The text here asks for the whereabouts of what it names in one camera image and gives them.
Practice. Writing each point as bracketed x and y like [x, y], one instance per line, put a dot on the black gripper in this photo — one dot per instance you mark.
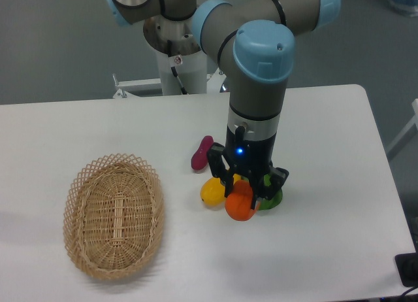
[250, 159]

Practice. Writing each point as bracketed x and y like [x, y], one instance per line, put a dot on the orange toy fruit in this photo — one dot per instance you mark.
[238, 202]

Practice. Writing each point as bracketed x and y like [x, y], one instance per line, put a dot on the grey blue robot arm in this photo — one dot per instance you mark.
[254, 46]

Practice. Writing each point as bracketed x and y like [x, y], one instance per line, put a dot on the oval wicker basket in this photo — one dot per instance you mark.
[114, 217]

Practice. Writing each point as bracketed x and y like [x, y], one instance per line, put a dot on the green bok choy toy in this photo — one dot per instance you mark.
[276, 199]

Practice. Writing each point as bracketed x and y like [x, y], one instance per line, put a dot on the yellow mango toy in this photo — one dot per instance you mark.
[213, 192]

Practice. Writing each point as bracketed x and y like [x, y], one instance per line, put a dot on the purple sweet potato toy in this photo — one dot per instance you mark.
[199, 159]

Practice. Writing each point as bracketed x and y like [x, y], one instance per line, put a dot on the black device at table edge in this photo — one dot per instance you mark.
[407, 268]

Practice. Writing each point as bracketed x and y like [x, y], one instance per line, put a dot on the white frame at right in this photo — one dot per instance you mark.
[405, 135]

